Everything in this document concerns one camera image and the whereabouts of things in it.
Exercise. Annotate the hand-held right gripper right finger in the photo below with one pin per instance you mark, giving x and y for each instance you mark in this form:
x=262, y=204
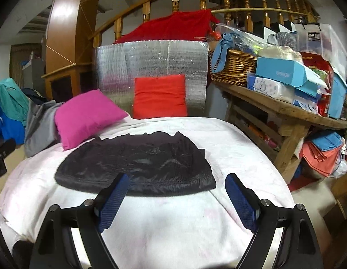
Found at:
x=240, y=201

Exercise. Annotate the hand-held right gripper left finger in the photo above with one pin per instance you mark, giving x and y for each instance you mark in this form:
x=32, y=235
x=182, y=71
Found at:
x=111, y=204

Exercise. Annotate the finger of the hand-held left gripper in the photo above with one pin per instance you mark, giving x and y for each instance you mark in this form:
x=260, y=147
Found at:
x=5, y=148

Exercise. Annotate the black quilted puffer jacket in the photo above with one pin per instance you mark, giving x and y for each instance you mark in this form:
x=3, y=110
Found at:
x=151, y=159

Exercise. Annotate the blue jacket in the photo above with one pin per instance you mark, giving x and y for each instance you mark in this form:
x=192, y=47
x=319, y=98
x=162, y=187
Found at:
x=10, y=131

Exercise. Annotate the grey garment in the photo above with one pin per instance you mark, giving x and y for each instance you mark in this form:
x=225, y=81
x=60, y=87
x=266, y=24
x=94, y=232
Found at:
x=38, y=126

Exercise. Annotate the teal jacket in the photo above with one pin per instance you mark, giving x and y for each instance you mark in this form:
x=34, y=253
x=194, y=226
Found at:
x=13, y=98

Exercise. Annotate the white fleece blanket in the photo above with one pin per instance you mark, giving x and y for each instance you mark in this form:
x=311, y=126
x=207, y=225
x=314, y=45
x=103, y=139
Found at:
x=176, y=224

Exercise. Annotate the grey metal cabinet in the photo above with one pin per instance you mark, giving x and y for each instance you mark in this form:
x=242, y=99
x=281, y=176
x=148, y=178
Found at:
x=33, y=72

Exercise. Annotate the pink pillow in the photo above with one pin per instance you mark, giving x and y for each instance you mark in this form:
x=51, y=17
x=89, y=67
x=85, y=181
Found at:
x=83, y=117

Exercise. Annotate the salmon pink cloth stack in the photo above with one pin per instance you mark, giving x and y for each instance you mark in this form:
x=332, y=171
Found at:
x=322, y=162

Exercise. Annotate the wooden cabinet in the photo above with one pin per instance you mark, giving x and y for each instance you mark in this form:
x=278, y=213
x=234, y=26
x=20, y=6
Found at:
x=64, y=72

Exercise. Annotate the wooden table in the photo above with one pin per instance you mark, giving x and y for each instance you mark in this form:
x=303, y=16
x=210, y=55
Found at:
x=274, y=106

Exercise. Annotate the brown cardboard box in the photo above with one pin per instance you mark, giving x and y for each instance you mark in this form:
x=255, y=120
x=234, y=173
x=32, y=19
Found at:
x=344, y=190

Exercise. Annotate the blue cloth stack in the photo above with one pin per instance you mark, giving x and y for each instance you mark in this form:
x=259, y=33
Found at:
x=326, y=141

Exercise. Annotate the red pillow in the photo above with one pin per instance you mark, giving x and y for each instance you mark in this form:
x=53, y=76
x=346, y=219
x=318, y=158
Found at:
x=159, y=98

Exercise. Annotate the white printed pack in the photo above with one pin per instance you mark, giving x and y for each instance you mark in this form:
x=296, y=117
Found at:
x=268, y=86

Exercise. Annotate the light blue cardboard box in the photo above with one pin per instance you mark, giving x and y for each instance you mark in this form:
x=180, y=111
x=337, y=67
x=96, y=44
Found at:
x=277, y=72

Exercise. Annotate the wicker basket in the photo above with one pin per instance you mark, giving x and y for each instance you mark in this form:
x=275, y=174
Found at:
x=238, y=67

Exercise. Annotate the tall light blue carton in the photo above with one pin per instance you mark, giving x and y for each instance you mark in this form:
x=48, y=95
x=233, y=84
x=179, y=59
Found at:
x=337, y=98

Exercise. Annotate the wooden pillar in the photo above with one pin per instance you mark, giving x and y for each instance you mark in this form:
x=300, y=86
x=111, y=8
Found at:
x=66, y=19

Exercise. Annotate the silver foil insulation panel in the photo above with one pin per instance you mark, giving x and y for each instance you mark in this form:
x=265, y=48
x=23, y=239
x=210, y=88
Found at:
x=151, y=58

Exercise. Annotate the cream plush fabric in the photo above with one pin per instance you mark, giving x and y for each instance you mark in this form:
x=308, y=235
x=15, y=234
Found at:
x=280, y=52

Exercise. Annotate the red printed bag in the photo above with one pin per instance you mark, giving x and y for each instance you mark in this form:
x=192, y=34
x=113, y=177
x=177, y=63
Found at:
x=322, y=64

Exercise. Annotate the clear plastic bag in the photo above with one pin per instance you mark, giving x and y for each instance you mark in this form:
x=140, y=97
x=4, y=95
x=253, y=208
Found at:
x=246, y=37

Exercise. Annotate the plastic bag with dark contents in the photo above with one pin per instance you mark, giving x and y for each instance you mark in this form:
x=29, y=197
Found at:
x=285, y=39

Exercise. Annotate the clear plastic storage box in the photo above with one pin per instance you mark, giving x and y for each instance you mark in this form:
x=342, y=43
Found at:
x=327, y=42

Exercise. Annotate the red cloth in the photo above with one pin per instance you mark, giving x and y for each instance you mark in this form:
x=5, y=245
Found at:
x=173, y=26

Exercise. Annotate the wooden stair railing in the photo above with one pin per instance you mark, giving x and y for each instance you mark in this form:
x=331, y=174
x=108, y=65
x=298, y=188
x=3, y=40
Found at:
x=175, y=0

